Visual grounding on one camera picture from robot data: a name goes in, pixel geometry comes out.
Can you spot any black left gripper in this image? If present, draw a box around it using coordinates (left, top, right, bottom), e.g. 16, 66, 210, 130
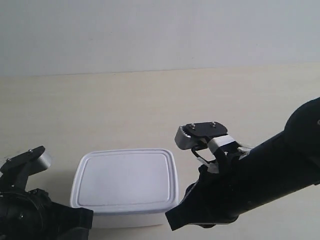
0, 189, 94, 240

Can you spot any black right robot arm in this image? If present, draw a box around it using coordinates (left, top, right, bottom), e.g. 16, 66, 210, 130
165, 98, 320, 231

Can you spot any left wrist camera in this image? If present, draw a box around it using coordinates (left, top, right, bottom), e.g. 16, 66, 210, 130
0, 145, 53, 193

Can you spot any white lidded plastic container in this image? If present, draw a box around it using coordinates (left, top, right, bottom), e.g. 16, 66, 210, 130
70, 148, 179, 229

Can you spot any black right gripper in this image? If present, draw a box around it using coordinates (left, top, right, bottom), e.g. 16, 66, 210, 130
165, 149, 250, 231

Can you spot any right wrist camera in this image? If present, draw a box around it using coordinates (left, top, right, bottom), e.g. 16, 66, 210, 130
174, 121, 240, 174

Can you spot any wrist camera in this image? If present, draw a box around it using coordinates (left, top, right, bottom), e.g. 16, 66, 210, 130
0, 145, 53, 193
174, 121, 240, 174

